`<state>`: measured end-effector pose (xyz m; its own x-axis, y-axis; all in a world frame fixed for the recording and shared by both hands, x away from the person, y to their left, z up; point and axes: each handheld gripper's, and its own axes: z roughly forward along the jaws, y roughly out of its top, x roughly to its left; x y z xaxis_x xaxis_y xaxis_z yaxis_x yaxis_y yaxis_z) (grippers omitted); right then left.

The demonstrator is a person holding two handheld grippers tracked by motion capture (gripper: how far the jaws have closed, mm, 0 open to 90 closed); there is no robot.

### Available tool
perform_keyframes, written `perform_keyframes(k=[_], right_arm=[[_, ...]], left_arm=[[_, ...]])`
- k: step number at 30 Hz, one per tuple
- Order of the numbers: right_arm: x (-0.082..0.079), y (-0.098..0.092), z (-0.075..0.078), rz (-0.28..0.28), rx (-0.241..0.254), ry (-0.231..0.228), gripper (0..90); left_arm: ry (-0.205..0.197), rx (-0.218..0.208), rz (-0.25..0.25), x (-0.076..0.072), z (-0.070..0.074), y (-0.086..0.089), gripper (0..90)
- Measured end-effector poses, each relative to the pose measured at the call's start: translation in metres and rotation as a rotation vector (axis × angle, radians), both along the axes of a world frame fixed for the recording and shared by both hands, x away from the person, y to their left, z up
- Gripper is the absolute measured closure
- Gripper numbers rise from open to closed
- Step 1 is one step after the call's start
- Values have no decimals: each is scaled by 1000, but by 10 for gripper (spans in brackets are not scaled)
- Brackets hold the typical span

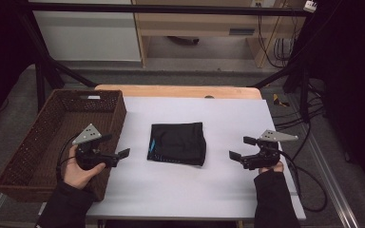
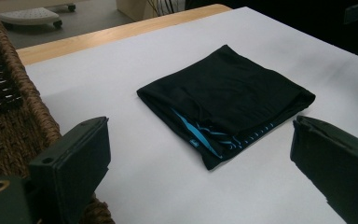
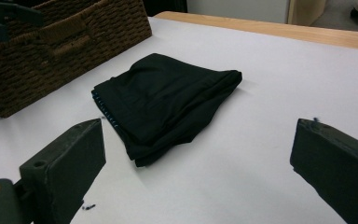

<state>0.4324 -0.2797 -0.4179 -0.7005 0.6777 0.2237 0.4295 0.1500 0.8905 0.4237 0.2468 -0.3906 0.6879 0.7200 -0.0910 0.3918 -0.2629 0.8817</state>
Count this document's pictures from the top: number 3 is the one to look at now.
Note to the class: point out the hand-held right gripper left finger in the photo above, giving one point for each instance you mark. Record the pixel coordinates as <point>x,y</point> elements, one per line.
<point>65,161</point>

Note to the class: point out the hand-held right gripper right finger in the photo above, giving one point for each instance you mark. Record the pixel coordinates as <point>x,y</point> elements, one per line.
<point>338,168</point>

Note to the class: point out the brown wicker basket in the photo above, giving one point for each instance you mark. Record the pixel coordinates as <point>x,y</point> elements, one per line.
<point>74,46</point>

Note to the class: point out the black pants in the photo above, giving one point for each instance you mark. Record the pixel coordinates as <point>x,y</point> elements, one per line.
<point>161,102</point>

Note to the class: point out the black lint fluff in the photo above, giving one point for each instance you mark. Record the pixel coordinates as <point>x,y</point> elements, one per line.
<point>89,207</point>

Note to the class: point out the white table mat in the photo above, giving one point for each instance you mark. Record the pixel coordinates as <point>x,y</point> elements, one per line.
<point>261,102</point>

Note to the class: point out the beige wooden panel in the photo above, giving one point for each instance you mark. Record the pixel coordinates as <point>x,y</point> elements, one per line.
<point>304,11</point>

